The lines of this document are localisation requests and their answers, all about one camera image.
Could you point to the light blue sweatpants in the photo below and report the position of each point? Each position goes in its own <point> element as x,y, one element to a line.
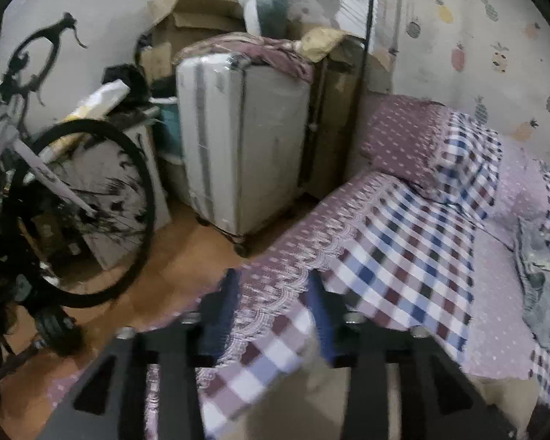
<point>532,258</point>

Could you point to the plaid folded quilt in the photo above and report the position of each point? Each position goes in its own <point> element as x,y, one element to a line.
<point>449,157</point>

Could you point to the plaid checkered bed sheet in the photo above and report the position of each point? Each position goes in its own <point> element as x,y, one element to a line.
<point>401,260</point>

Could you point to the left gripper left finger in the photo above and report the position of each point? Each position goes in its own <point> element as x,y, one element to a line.
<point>147,381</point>

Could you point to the cardboard boxes pile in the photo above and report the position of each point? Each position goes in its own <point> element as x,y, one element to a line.
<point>294,58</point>

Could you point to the black clothes rack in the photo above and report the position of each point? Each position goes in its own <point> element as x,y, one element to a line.
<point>366,55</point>

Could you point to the pineapple print curtain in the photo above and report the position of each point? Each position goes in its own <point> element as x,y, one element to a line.
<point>487,58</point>

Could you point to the bicycle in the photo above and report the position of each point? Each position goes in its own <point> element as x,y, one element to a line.
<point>77,212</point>

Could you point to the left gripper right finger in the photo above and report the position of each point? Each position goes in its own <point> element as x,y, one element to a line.
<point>402,384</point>

